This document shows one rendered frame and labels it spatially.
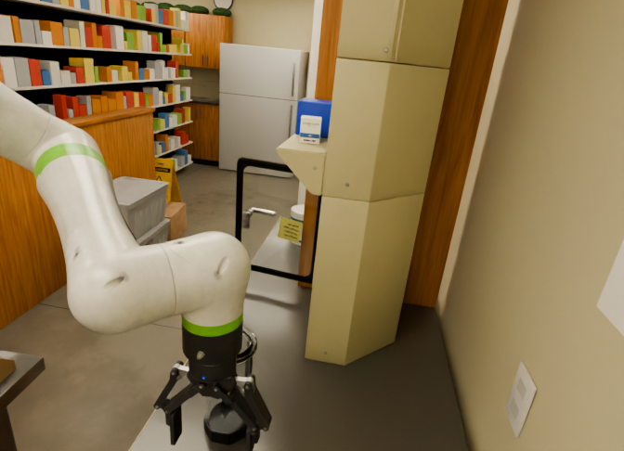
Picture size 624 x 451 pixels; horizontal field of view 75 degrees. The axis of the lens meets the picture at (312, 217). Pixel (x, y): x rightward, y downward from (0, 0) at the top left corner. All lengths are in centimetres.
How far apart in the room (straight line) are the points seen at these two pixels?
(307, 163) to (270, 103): 507
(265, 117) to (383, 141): 515
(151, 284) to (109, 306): 5
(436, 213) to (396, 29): 65
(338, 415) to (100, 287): 68
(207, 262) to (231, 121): 565
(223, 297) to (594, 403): 52
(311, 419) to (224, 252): 57
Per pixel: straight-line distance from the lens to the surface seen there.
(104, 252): 56
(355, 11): 90
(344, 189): 93
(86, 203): 68
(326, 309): 107
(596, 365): 69
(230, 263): 57
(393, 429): 105
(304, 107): 110
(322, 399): 108
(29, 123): 87
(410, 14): 92
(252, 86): 603
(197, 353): 65
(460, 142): 130
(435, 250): 140
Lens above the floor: 170
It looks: 21 degrees down
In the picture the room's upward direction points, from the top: 6 degrees clockwise
